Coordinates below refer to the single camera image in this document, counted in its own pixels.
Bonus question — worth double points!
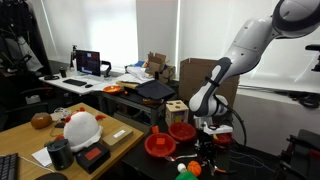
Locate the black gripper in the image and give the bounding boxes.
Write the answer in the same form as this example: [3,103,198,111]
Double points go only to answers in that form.
[199,133,223,174]

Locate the orange bowl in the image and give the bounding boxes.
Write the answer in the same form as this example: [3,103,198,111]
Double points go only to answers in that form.
[102,85,125,96]

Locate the clear glass bowl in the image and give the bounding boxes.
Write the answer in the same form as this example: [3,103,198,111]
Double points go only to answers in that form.
[49,107,73,123]

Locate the orange toy ball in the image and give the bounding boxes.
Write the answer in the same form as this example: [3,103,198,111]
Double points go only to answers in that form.
[187,160,203,178]

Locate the green plastic toy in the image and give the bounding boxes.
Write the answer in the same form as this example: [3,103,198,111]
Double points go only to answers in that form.
[174,170,198,180]

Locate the wooden shape sorter box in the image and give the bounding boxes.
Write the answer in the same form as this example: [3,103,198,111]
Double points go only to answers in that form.
[164,99,190,127]

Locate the large cardboard box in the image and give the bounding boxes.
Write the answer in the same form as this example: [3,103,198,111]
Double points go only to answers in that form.
[178,57,241,113]

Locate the dark blue bin lid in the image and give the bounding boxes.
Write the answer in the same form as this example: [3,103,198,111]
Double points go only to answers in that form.
[134,79,177,102]

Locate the small tan cardboard box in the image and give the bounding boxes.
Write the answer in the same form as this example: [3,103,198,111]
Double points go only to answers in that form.
[100,125,134,152]

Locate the tan flat board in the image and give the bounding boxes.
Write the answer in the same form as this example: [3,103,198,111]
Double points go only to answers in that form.
[114,80,141,90]

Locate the white paper sheets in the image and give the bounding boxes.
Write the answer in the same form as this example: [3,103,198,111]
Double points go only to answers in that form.
[124,65,155,84]

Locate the open small cardboard box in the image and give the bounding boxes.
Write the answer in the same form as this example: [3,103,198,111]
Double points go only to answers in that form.
[146,52,177,84]

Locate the black box red label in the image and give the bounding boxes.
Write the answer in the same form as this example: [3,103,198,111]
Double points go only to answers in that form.
[74,142,112,175]

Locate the black mug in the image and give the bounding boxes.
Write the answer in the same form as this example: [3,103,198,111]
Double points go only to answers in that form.
[46,138,75,172]

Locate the black computer monitor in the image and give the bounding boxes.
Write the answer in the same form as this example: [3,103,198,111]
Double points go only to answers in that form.
[75,49,102,78]

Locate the black keyboard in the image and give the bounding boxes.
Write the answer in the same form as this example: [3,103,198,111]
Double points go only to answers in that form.
[62,78,88,88]
[0,152,19,180]

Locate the black oval case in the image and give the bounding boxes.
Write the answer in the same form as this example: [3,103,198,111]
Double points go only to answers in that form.
[34,171,69,180]

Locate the white desk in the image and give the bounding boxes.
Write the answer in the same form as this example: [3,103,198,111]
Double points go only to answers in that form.
[38,71,128,98]

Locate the white paper note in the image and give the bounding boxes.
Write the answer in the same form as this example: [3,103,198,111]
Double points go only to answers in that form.
[31,146,53,168]

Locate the black desk stand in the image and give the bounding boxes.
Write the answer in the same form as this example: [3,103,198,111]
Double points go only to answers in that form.
[69,44,78,71]

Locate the brown ball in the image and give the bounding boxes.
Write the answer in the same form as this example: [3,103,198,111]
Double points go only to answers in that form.
[30,111,54,130]

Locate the wooden desk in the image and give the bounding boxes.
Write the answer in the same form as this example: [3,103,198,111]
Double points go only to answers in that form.
[0,102,146,180]

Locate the black office chair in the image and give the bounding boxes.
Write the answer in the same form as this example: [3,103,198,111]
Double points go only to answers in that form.
[0,71,51,131]

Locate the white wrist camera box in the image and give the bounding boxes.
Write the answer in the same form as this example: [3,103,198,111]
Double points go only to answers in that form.
[201,121,234,136]

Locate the black equipment frame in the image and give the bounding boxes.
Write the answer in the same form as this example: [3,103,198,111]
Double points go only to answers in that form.
[274,129,320,180]

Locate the black cable bundle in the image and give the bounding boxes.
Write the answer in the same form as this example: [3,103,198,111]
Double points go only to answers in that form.
[288,91,320,109]

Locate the black camera on stand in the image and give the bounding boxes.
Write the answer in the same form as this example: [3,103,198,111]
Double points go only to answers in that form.
[304,44,320,73]

